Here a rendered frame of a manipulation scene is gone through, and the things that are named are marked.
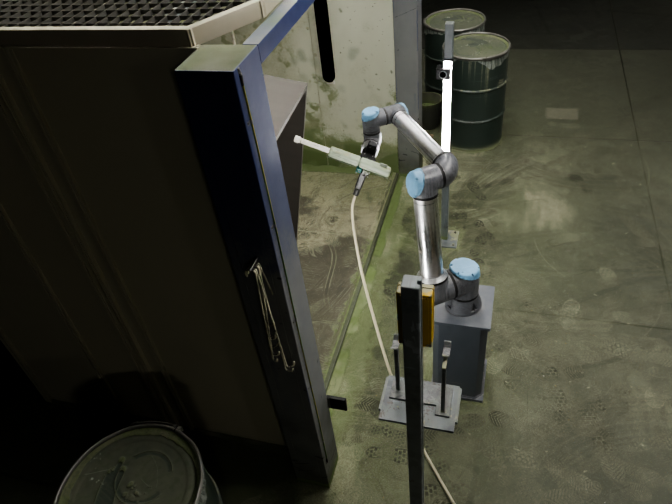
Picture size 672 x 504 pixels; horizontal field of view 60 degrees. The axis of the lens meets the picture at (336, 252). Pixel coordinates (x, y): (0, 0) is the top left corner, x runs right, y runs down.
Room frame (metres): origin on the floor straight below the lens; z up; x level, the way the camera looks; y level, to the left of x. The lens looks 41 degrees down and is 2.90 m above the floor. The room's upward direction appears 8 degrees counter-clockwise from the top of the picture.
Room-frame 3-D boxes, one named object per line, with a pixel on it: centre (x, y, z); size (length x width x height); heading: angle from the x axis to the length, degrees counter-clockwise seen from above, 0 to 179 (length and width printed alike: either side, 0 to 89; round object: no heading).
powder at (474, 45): (4.75, -1.43, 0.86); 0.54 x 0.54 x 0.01
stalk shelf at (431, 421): (1.40, -0.26, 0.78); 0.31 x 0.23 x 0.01; 69
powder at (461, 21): (5.40, -1.40, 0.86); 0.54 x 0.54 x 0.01
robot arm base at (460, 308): (2.06, -0.62, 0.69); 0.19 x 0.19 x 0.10
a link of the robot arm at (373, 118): (2.65, -0.28, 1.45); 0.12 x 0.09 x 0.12; 107
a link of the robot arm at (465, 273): (2.06, -0.62, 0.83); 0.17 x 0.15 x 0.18; 107
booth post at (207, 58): (1.60, 0.25, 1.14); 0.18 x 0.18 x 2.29; 69
